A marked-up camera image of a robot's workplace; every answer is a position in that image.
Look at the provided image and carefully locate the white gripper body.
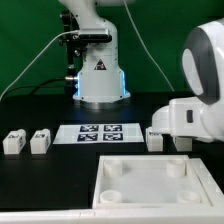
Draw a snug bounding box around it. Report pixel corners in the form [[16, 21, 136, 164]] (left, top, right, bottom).
[[152, 97, 224, 142]]

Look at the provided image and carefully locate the white square tabletop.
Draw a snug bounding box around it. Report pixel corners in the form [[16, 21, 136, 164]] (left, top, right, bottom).
[[92, 155, 212, 209]]

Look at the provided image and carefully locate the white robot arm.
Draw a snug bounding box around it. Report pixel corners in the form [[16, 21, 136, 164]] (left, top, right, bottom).
[[58, 0, 224, 142]]

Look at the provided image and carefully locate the white sheet with tags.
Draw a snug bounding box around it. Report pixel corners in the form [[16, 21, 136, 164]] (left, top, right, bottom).
[[54, 123, 144, 144]]

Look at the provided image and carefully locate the white obstacle fence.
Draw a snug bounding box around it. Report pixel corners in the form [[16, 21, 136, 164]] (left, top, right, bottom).
[[0, 155, 224, 224]]

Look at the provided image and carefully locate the white cable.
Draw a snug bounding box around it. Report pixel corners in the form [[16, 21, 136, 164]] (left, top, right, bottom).
[[0, 0, 176, 101]]

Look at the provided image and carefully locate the black cable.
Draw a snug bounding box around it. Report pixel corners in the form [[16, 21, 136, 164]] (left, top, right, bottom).
[[0, 77, 78, 101]]

